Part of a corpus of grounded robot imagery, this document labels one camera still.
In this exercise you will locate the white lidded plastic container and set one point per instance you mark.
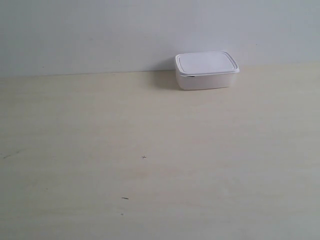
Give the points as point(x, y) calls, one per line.
point(205, 70)

